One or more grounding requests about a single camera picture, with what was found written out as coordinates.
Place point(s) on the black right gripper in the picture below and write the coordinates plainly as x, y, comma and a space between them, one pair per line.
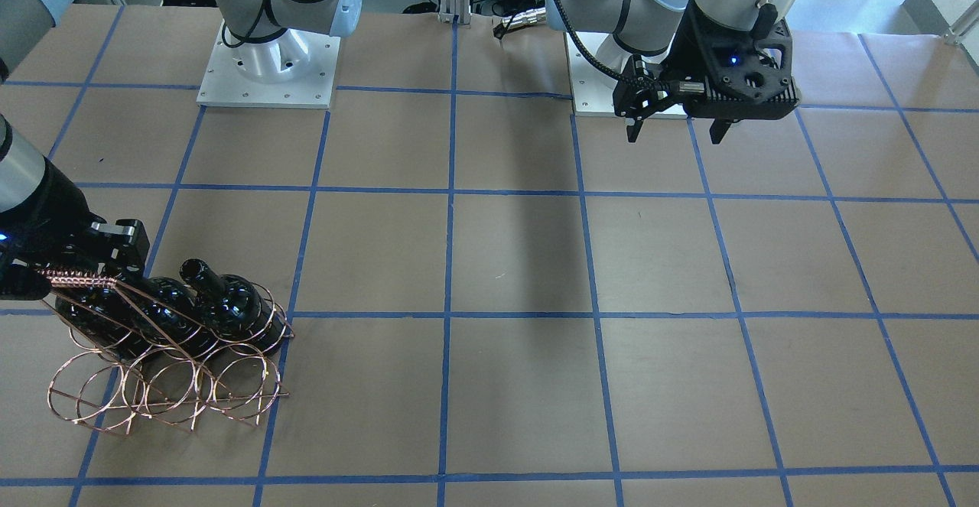
60, 215

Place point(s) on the copper wire wine basket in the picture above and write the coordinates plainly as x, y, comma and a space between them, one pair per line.
97, 391

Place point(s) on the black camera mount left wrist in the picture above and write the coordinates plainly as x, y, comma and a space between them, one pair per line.
747, 74

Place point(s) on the dark glass wine bottle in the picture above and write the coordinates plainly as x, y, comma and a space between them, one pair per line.
168, 313

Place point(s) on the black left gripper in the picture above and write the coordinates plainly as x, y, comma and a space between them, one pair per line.
683, 54

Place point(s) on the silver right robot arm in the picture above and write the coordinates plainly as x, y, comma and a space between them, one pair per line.
45, 219

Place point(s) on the dark wine bottle in basket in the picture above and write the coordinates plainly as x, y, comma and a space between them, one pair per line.
232, 307

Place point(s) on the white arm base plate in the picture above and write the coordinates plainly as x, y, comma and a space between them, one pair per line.
295, 71
592, 90

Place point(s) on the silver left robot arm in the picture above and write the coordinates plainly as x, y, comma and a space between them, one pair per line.
648, 27

